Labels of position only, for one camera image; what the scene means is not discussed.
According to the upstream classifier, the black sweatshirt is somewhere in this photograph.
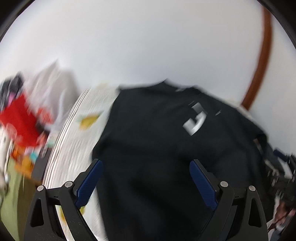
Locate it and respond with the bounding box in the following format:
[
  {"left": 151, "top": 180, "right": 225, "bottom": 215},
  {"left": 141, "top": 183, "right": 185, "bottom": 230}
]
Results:
[{"left": 92, "top": 82, "right": 274, "bottom": 240}]

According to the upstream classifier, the person's right hand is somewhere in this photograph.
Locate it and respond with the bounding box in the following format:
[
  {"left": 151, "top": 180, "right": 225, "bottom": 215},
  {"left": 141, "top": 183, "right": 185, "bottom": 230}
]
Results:
[{"left": 274, "top": 200, "right": 295, "bottom": 225}]

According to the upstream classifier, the fruit print table cover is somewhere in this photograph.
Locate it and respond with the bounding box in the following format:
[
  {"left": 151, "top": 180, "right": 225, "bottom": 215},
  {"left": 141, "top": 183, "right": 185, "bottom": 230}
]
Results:
[{"left": 43, "top": 86, "right": 121, "bottom": 241}]

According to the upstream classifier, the green blanket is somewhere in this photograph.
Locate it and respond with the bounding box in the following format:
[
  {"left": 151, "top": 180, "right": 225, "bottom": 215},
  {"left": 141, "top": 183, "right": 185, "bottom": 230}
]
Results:
[{"left": 1, "top": 159, "right": 36, "bottom": 240}]

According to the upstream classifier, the red paper shopping bag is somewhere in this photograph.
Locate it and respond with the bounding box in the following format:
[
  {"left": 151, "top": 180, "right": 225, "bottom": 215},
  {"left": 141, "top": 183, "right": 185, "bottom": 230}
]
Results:
[{"left": 1, "top": 94, "right": 46, "bottom": 148}]

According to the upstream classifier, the white plastic shopping bag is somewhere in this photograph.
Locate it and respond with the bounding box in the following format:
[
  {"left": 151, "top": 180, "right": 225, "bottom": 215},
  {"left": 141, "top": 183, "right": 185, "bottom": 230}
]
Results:
[{"left": 24, "top": 61, "right": 80, "bottom": 131}]

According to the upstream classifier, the plaid cloth in bag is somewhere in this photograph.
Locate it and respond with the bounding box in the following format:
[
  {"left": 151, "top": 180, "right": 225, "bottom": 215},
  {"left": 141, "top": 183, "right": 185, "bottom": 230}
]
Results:
[{"left": 1, "top": 74, "right": 23, "bottom": 111}]

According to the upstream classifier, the brown wooden door frame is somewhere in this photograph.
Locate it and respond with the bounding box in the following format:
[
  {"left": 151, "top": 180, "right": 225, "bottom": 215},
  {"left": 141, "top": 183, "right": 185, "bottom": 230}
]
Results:
[{"left": 241, "top": 6, "right": 273, "bottom": 110}]

